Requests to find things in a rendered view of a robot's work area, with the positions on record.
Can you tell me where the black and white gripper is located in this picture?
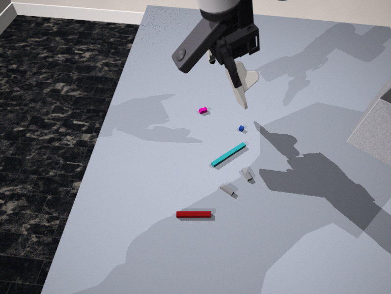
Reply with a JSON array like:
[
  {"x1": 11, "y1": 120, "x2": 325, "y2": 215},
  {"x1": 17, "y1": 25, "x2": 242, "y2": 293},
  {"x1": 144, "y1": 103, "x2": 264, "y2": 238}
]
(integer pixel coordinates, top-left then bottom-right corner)
[{"x1": 200, "y1": 0, "x2": 260, "y2": 109}]

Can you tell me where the red rod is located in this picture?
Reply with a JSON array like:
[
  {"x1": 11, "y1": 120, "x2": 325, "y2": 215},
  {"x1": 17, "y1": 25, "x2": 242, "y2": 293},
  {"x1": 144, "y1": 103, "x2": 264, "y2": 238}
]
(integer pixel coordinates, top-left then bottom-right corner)
[{"x1": 176, "y1": 211, "x2": 211, "y2": 218}]

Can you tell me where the grey rod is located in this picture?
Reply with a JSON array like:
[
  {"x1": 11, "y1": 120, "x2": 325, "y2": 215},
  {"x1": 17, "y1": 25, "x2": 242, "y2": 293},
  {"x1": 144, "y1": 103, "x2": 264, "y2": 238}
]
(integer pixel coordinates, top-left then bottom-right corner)
[
  {"x1": 220, "y1": 184, "x2": 234, "y2": 196},
  {"x1": 241, "y1": 168, "x2": 252, "y2": 181}
]

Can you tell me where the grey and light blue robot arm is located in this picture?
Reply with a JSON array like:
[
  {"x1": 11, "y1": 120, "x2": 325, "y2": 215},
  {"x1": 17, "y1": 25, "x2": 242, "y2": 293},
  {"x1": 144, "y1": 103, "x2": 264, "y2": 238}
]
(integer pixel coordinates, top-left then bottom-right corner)
[{"x1": 171, "y1": 0, "x2": 240, "y2": 73}]

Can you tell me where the turquoise rod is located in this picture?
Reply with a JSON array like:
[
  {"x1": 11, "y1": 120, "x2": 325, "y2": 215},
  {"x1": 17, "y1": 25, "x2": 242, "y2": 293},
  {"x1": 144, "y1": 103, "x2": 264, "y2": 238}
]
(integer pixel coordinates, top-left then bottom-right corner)
[{"x1": 211, "y1": 142, "x2": 246, "y2": 167}]

